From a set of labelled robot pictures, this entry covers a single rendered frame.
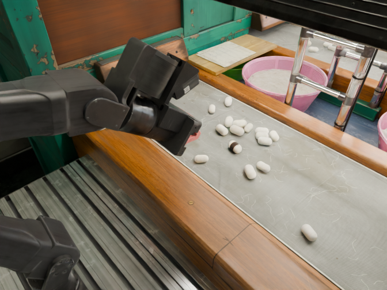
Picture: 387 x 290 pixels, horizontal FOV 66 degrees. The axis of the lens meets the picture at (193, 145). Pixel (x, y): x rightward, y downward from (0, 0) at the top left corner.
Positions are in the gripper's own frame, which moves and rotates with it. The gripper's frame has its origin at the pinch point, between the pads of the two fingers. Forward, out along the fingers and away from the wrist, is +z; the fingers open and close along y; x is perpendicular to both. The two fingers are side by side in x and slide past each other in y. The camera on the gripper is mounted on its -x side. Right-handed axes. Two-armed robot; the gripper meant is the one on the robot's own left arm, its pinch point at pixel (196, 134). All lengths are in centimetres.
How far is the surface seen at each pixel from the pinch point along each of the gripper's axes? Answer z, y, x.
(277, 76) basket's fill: 48, 16, -24
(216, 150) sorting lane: 14.9, 3.0, 3.0
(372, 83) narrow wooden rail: 56, -9, -35
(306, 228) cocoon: 10.2, -24.0, 4.5
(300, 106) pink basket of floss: 43.5, 1.6, -18.0
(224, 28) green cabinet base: 43, 42, -32
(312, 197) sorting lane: 18.1, -20.3, 0.2
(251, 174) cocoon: 12.6, -8.8, 2.6
